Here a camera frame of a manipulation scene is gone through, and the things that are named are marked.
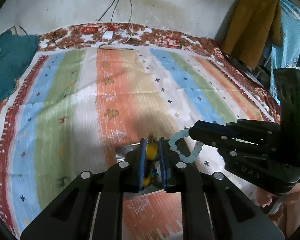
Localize teal pillow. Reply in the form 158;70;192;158
0;30;39;104

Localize blue printed hanging cloth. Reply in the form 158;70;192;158
269;0;300;105

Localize person's right forearm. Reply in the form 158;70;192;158
282;180;300;240

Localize yellow brown bead bracelet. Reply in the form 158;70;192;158
144;136;158;187

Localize mustard hanging garment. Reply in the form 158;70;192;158
221;0;282;70

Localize light blue bead bracelet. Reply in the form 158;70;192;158
169;128;204;163

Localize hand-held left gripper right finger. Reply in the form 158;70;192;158
159;137;285;240

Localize person's right hand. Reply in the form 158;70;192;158
256;187;275;208

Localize metal tray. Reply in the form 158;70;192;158
115;143;198;196

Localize striped patterned blanket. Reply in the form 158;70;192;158
0;46;265;240

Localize dark multicolour bead bracelet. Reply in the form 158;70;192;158
149;166;162;180

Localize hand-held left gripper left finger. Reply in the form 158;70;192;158
20;137;148;240

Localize brown floral bedsheet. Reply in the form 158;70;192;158
0;24;282;128

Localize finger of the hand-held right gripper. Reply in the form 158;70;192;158
191;119;282;147
216;141;283;159

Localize black power cable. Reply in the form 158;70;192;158
97;0;127;30

